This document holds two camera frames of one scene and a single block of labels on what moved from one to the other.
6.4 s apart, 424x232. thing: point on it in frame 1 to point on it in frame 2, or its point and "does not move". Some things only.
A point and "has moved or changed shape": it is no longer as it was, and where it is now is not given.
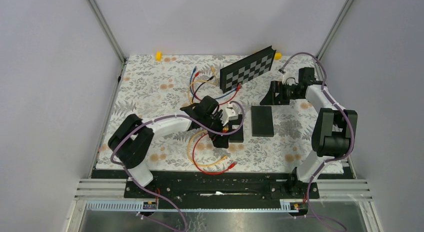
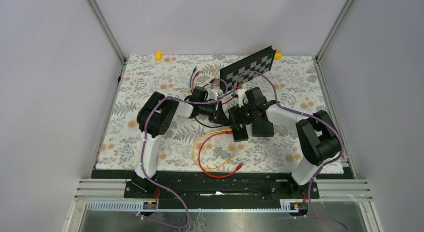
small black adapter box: x=237 y=137 has moved or changed shape
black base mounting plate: x=218 y=184 does not move
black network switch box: x=262 y=121 does not move
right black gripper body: x=290 y=93 to x=246 y=113
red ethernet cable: x=238 y=88 does not move
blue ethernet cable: x=194 y=71 does not move
